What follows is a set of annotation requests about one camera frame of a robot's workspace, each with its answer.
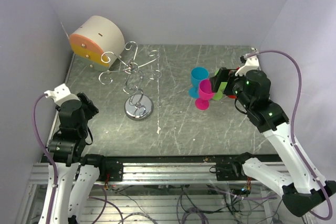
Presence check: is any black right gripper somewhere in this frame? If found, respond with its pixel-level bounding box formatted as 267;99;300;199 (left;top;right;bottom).
210;67;254;110

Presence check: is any green plastic wine glass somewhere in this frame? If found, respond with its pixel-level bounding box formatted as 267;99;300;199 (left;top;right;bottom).
212;82;227;100

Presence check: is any red plastic wine glass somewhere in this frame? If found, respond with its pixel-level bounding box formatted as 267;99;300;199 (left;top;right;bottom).
227;67;240;99

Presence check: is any pink plastic wine glass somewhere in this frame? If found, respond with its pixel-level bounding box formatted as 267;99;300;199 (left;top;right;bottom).
195;79;214;111

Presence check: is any blue plastic wine glass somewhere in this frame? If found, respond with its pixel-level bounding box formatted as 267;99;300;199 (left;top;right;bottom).
188;67;209;99

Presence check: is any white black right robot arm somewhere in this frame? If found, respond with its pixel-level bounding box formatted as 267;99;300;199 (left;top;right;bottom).
209;68;335;217

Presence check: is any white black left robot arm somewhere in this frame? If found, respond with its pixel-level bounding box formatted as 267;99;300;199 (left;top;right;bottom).
39;91;107;223

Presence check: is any beige round drawer box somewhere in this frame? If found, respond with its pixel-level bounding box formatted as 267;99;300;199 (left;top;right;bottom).
69;15;125;71

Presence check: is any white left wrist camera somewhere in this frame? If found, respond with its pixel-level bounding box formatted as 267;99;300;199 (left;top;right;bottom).
44;83;79;106

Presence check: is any chrome wire wine glass rack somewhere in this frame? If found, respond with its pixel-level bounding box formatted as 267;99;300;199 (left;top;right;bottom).
100;41;162;121

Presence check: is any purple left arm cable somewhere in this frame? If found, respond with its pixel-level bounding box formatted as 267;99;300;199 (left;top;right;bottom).
31;94;60;224

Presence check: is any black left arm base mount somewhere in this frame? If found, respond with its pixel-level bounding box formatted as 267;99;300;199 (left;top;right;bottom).
104;158;124;182

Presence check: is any aluminium rail frame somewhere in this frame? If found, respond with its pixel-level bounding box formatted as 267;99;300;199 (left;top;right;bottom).
15;161;316;224

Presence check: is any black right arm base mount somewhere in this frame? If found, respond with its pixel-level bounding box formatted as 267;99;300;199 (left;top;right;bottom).
209;162;248;182

